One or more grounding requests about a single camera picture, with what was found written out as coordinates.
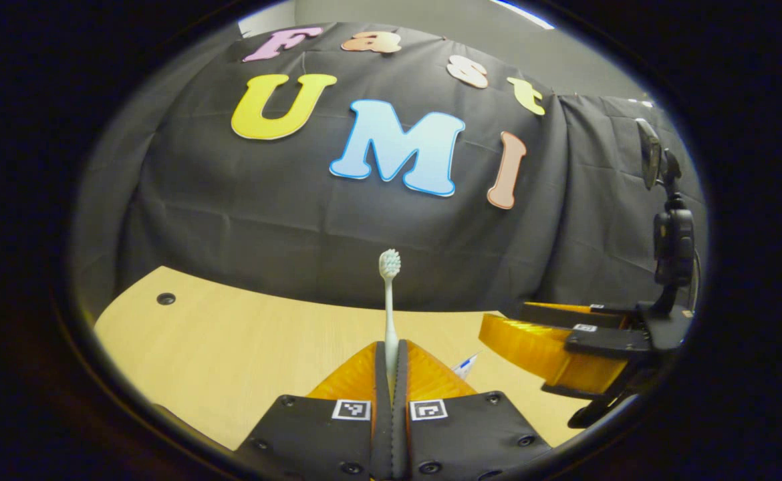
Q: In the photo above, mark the white toothbrush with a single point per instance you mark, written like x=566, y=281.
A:
x=389, y=264

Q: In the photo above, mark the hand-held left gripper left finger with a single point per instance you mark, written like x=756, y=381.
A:
x=381, y=427

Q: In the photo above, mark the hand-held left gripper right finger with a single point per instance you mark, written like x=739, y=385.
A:
x=401, y=427

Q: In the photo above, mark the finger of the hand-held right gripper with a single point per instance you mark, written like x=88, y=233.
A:
x=565, y=315
x=605, y=341

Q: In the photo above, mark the black backdrop cloth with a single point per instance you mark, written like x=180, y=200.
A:
x=264, y=220

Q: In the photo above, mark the white toothpaste tube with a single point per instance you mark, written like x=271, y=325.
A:
x=464, y=366

